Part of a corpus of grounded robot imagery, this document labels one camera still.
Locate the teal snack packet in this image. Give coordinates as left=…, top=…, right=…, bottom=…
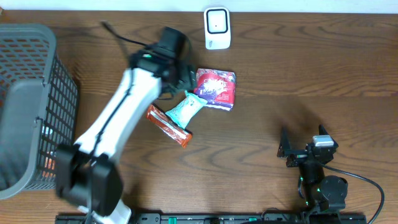
left=165, top=91, right=207, bottom=129

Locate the grey plastic mesh basket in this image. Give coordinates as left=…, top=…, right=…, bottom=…
left=1, top=24, right=79, bottom=199

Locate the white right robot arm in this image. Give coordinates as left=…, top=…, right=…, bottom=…
left=277, top=125, right=348, bottom=213

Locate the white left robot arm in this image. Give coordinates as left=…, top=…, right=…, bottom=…
left=54, top=27, right=197, bottom=223

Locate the orange snack bar wrapper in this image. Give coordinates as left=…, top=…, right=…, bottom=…
left=146, top=105, right=192, bottom=148

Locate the purple red snack packet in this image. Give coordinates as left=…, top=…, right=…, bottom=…
left=193, top=68, right=236, bottom=111

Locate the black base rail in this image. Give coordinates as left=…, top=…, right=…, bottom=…
left=55, top=212, right=368, bottom=224

